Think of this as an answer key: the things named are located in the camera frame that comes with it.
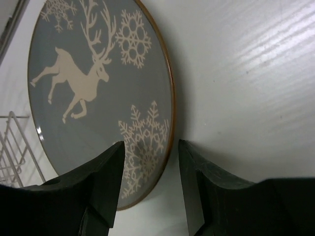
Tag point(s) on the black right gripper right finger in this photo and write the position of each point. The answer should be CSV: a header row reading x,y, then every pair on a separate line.
x,y
217,202

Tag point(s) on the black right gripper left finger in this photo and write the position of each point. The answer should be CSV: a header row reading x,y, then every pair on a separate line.
x,y
83,202

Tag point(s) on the grey reindeer snowflake plate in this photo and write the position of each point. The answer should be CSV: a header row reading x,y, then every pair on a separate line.
x,y
99,72

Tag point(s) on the silver wire dish rack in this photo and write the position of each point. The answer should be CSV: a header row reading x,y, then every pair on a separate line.
x,y
15,152

